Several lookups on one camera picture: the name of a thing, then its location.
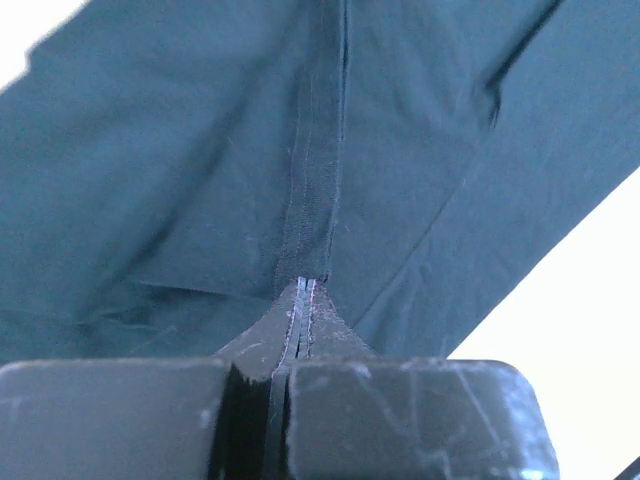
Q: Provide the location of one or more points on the black t shirt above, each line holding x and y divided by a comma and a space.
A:
168, 167

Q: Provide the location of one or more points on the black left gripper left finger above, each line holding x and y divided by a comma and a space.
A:
214, 417

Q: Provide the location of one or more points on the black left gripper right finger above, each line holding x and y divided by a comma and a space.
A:
353, 415

